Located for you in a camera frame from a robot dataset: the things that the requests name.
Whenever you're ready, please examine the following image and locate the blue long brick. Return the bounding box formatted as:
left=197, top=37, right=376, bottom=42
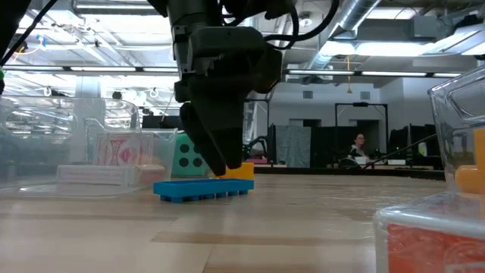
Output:
left=152, top=178, right=255, bottom=204

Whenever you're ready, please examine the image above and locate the tall clear plastic container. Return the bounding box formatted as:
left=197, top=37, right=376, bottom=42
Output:
left=0, top=96, right=180, bottom=198

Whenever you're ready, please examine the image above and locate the grey fabric partition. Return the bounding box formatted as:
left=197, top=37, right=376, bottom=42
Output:
left=275, top=124, right=312, bottom=168

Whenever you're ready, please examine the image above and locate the red patterned card deck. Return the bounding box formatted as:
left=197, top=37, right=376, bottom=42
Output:
left=95, top=132, right=144, bottom=168

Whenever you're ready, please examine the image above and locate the yellow single-stud block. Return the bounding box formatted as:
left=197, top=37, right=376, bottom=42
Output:
left=454, top=164, right=485, bottom=195

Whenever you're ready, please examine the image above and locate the long ceiling light strip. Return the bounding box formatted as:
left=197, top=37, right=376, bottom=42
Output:
left=0, top=66, right=459, bottom=78

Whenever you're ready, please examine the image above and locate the orange playing card deck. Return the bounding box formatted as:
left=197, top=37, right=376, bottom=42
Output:
left=373, top=191, right=485, bottom=273

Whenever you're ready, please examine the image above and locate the pink playing card deck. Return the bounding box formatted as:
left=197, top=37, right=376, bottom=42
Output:
left=55, top=164, right=167, bottom=187

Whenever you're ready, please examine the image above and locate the yellow stepped building block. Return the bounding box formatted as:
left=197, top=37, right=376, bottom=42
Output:
left=217, top=162, right=255, bottom=180
left=473, top=127, right=485, bottom=168

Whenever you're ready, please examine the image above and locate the black wall monitor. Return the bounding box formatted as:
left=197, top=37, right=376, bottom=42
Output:
left=142, top=115, right=183, bottom=130

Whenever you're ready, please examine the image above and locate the clear rounded plastic bin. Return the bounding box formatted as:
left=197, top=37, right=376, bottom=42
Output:
left=427, top=64, right=485, bottom=195

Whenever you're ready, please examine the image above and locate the silver spiral air duct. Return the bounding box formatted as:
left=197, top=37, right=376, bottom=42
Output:
left=242, top=86, right=259, bottom=147
left=302, top=0, right=382, bottom=77

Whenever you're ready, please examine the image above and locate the person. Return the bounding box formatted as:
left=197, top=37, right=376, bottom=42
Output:
left=346, top=133, right=368, bottom=168

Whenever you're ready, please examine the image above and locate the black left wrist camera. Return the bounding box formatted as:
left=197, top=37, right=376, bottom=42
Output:
left=257, top=45, right=284, bottom=95

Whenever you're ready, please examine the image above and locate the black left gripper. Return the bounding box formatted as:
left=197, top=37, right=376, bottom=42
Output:
left=172, top=23, right=267, bottom=177

